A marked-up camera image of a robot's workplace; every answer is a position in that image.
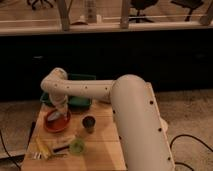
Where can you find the green plastic tray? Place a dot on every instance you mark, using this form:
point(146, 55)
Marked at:
point(73, 101)

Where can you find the black chair base left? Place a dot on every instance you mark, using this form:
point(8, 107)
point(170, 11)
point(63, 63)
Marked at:
point(34, 4)

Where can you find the silver fork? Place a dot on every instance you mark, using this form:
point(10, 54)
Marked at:
point(39, 155)

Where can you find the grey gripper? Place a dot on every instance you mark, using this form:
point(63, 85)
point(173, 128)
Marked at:
point(56, 114)

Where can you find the wooden handled knife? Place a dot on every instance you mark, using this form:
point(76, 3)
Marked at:
point(62, 143)

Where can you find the black chair right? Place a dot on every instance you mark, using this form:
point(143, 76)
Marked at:
point(190, 4)

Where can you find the black office chair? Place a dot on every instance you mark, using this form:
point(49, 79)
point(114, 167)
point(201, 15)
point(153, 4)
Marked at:
point(141, 5)

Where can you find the small metal cup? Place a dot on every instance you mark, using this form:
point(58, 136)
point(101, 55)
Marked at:
point(89, 123)

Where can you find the red bowl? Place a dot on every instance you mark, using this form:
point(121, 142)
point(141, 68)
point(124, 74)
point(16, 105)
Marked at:
point(57, 125)

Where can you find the green plastic cup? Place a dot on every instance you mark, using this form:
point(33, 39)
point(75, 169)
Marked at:
point(76, 146)

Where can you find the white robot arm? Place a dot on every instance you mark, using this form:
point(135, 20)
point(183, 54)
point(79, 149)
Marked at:
point(139, 124)

